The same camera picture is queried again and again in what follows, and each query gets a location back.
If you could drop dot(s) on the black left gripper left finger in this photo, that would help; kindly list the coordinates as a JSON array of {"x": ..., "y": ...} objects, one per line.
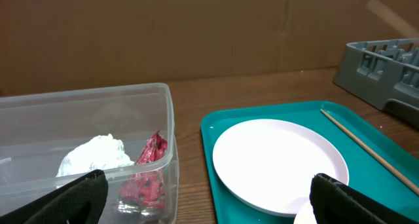
[{"x": 80, "y": 201}]

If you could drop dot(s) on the small pink rice bowl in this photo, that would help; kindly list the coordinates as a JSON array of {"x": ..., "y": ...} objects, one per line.
[{"x": 305, "y": 215}]

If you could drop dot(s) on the clear plastic bin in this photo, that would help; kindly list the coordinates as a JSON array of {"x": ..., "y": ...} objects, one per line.
[{"x": 37, "y": 131}]

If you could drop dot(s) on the wooden chopstick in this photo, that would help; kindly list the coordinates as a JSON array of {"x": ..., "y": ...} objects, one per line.
[{"x": 406, "y": 181}]

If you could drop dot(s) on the grey dishwasher rack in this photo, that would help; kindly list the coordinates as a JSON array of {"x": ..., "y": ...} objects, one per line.
[{"x": 383, "y": 74}]

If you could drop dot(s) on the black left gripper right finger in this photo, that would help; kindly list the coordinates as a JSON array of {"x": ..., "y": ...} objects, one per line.
[{"x": 334, "y": 202}]

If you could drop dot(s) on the large pink plate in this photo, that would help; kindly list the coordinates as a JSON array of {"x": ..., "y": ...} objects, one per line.
[{"x": 269, "y": 164}]

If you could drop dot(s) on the white tissue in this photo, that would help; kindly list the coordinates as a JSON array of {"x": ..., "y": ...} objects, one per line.
[{"x": 100, "y": 153}]

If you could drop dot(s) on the red foil snack wrapper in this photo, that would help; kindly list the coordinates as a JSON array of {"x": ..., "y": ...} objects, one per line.
[{"x": 143, "y": 195}]

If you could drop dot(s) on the teal plastic tray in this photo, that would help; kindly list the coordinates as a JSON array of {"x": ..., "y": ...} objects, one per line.
[{"x": 366, "y": 174}]

